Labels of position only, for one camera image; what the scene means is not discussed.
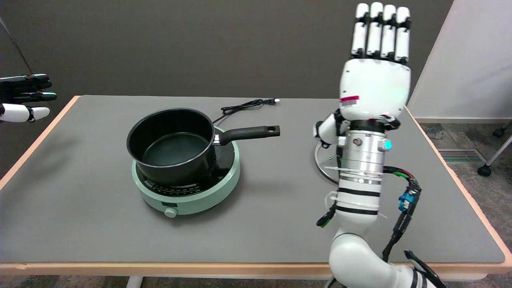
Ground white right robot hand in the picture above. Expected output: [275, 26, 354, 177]
[314, 2, 412, 148]

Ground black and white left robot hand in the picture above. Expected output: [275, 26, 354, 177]
[0, 74, 57, 123]

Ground glass pot lid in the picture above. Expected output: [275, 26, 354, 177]
[314, 140, 341, 184]

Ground floor vent grille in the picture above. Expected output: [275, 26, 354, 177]
[437, 149, 486, 164]

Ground chair base with caster wheels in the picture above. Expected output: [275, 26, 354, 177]
[477, 120, 512, 177]

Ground mint green induction cooker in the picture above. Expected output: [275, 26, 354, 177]
[132, 126, 241, 218]

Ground black power cord with plug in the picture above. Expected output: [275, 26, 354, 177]
[212, 98, 280, 124]

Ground black robot cable with blue connector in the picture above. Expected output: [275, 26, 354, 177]
[382, 165, 448, 288]

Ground black robot cable with green end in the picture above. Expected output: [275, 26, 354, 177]
[317, 192, 339, 228]

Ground black saucepan with handle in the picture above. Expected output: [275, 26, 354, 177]
[126, 107, 280, 186]

